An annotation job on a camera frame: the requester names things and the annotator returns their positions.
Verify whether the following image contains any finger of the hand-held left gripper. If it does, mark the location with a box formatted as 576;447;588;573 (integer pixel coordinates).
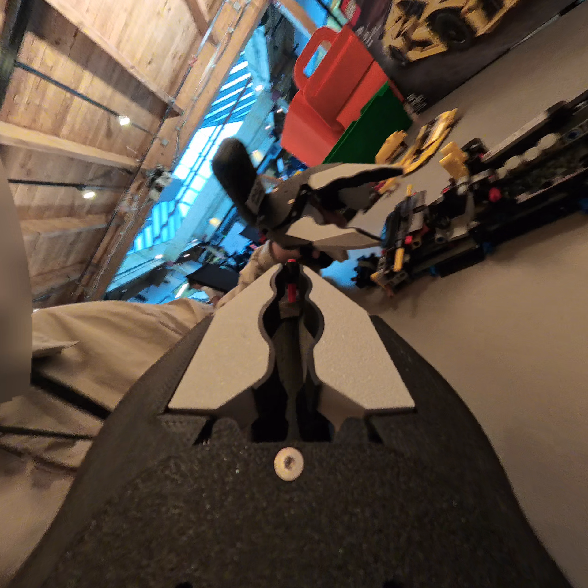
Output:
307;162;405;208
281;216;383;262

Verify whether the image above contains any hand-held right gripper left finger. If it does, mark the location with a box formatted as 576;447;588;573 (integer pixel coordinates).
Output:
168;264;291;443

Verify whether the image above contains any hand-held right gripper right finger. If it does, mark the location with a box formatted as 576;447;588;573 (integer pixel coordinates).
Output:
295;266;416;443

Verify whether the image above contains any black toy car chassis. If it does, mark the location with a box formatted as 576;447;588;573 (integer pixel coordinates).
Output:
354;89;588;296

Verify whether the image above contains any person's left forearm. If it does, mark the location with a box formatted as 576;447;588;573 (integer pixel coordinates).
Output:
216;241;282;308

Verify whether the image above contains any person's left hand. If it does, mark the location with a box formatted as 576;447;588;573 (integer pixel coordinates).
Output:
270;241;323;265

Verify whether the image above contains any yellow toy hood section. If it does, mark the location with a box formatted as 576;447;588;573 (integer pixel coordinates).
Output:
376;130;409;164

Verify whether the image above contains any green plastic bin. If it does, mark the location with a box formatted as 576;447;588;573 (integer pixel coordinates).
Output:
324;83;413;165

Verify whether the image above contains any red plastic bin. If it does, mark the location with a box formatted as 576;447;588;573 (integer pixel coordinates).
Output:
280;26;405;167

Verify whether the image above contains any yellow toy car side panel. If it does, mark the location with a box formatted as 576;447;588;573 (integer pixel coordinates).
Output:
404;109;460;173

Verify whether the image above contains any person's beige jacket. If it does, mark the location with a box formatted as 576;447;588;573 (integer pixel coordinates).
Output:
0;298;217;575

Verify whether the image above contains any dark toy set box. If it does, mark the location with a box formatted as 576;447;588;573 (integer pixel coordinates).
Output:
340;0;579;115

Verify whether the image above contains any grey wall-mounted device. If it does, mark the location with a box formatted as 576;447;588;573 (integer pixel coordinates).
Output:
146;166;174;200

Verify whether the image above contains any black neck strap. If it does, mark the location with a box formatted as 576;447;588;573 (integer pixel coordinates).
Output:
0;367;113;442

